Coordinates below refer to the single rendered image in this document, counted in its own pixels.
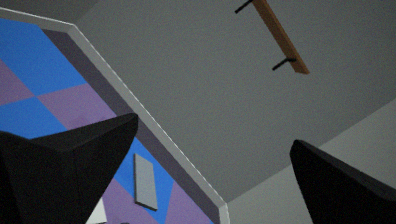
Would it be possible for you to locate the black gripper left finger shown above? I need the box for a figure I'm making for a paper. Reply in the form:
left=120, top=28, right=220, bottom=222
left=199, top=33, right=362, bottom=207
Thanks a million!
left=0, top=113, right=138, bottom=224

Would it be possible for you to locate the white flat square pad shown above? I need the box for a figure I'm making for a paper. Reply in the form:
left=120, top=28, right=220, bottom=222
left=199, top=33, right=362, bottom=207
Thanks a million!
left=86, top=198, right=107, bottom=224

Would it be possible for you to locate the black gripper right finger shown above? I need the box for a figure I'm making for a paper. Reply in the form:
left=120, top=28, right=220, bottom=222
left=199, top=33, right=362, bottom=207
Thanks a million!
left=289, top=140, right=396, bottom=224

